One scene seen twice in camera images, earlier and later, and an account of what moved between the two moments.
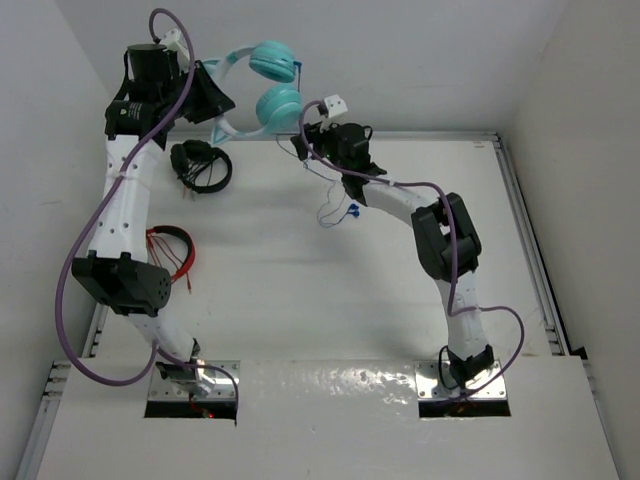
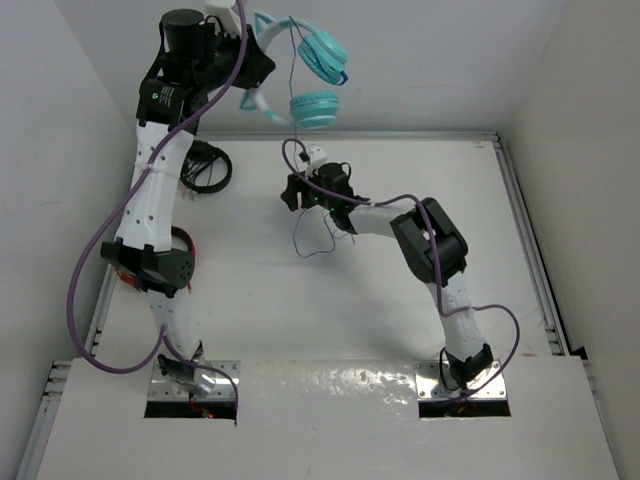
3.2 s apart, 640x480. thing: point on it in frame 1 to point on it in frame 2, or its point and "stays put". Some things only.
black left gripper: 213,101 to 255,66
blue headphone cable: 355,209 to 338,73
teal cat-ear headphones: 279,107 to 324,55
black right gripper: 315,134 to 292,194
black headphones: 186,155 stays put
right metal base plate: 429,386 stays put
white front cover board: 334,419 stays put
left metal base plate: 222,388 stays put
